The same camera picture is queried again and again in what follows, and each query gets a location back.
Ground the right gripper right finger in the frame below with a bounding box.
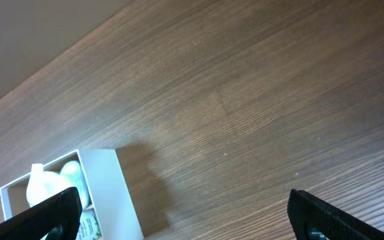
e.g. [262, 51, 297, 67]
[287, 189, 384, 240]

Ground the white floral squeeze tube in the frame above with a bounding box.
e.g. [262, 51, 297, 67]
[75, 210, 101, 240]

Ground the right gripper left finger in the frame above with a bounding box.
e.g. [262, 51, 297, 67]
[0, 187, 82, 240]

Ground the open beige cardboard box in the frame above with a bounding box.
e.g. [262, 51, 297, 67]
[0, 148, 145, 240]

